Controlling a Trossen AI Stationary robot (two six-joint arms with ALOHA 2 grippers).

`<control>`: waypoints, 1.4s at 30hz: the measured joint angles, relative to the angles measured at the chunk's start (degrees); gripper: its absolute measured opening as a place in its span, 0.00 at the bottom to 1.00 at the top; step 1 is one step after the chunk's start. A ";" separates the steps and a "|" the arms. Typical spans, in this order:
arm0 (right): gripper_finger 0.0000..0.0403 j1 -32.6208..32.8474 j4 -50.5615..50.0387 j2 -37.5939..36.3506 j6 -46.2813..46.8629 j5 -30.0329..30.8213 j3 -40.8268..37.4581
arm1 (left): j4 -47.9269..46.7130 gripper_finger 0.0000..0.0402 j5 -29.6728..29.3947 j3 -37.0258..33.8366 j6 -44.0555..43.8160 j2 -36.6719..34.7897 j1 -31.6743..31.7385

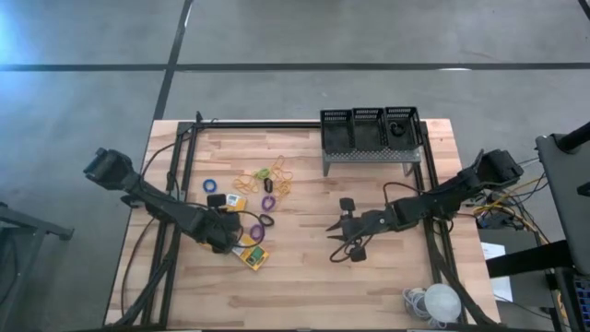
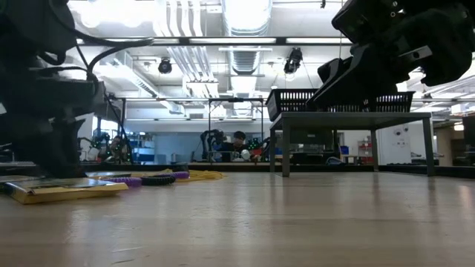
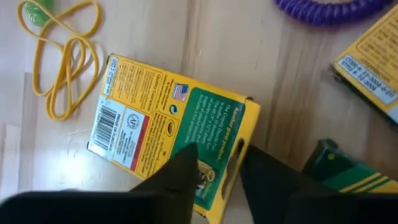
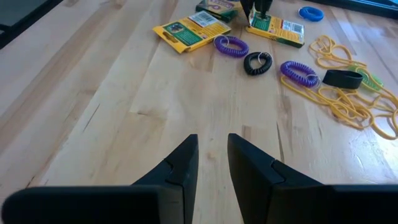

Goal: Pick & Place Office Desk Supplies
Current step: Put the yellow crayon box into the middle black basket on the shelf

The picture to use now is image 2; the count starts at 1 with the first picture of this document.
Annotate red cart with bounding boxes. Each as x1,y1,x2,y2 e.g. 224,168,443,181
358,140,374,165

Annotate yellow rubber band pile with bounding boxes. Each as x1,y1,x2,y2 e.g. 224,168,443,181
122,168,225,183

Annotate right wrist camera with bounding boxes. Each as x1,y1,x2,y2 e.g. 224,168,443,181
331,0,396,45

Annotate person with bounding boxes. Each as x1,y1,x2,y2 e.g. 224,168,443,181
221,130,261,163
108,135,131,164

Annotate black spiral hair tie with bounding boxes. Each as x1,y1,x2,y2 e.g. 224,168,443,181
140,174,177,187

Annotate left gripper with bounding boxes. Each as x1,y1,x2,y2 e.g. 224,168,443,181
0,68,108,179

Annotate large black hanging camera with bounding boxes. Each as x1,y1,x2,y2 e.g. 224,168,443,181
284,47,304,75

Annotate small black hanging camera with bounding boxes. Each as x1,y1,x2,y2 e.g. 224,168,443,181
157,57,174,75

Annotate black plastic mesh basket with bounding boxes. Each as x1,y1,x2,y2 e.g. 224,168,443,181
369,91,416,113
264,88,321,122
326,94,371,113

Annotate silver ventilation duct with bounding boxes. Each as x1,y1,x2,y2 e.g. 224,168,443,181
221,0,274,75

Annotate grey perforated metal shelf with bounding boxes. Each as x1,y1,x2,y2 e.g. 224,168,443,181
269,111,436,177

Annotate purple spiral hair tie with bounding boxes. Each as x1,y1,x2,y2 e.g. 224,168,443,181
100,177,143,188
154,171,191,180

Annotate blue storage shelf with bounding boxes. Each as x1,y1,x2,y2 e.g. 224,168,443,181
131,131,156,164

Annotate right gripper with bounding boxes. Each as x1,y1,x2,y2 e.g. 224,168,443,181
307,0,475,109

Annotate background black workstation frame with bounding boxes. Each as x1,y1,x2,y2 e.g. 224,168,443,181
111,96,266,164

